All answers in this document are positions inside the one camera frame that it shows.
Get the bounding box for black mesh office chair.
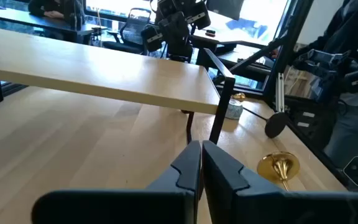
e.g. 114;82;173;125
102;7;152;55

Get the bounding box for person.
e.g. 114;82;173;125
28;0;85;20
317;0;358;169

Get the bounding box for teal patterned candle tin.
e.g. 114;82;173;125
224;98;244;121

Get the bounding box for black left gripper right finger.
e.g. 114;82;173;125
202;140;358;224

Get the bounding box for black candlestick holder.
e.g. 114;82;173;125
242;106;289;139

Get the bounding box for wooden shelf with black frame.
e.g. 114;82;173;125
0;26;236;146

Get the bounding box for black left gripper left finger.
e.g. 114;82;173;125
31;140;202;224

